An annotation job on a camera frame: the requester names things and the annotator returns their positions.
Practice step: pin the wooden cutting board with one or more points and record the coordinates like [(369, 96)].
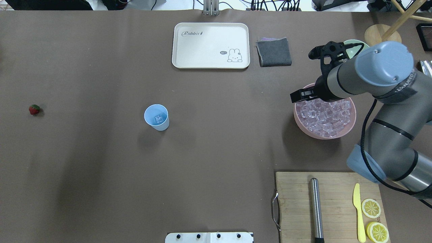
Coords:
[(339, 215)]

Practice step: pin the cream rabbit tray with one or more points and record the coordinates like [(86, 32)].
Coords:
[(211, 46)]

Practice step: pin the black glass tray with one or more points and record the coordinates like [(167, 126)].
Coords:
[(424, 31)]

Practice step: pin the light blue plastic cup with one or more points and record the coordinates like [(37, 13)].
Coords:
[(151, 112)]

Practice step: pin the steel ice scoop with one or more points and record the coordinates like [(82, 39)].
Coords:
[(425, 66)]

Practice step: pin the lemon slice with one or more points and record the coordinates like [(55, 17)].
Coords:
[(371, 208), (377, 232)]

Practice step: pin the red strawberry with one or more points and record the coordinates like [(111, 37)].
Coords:
[(34, 109)]

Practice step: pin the steel muddler rod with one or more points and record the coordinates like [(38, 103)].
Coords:
[(317, 227)]

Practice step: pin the green bowl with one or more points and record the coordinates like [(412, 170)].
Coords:
[(353, 46)]

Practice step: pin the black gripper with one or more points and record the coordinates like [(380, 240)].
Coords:
[(321, 90)]

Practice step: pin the wooden mug tree stand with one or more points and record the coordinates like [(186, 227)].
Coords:
[(381, 32)]

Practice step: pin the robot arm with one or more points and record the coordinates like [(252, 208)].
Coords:
[(401, 107)]

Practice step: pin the clear ice cube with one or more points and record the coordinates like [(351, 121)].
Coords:
[(159, 119)]

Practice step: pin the pink bowl of ice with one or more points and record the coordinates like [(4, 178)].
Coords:
[(323, 120)]

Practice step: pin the aluminium frame post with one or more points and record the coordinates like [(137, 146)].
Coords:
[(211, 7)]

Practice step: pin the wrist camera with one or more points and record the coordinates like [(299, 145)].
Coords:
[(336, 51)]

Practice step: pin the grey folded cloth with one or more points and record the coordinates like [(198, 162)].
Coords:
[(274, 52)]

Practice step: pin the yellow plastic knife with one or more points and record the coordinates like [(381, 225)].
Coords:
[(361, 235)]

